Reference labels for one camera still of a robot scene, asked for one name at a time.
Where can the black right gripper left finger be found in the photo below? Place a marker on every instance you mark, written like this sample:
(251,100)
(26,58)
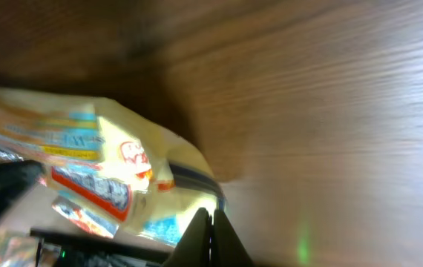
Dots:
(193,248)

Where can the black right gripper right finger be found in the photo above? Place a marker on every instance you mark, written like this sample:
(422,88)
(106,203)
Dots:
(226,248)

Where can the yellow snack bag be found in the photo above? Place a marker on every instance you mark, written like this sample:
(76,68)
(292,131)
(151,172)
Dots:
(113,169)

